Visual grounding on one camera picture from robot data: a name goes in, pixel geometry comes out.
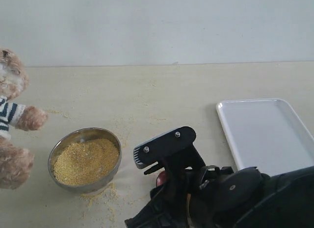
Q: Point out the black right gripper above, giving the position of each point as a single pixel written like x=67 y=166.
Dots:
x=193 y=193

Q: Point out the dark red wooden spoon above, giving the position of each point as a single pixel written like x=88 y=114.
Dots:
x=161 y=179

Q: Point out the beige teddy bear striped sweater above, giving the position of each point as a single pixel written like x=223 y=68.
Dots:
x=15 y=162

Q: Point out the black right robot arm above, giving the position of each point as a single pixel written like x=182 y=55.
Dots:
x=282 y=201

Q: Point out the yellow millet grain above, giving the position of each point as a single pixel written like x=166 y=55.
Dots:
x=85 y=163

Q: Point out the steel bowl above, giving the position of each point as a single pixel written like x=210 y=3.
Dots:
x=81 y=136

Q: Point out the white plastic tray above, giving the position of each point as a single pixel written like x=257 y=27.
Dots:
x=266 y=133

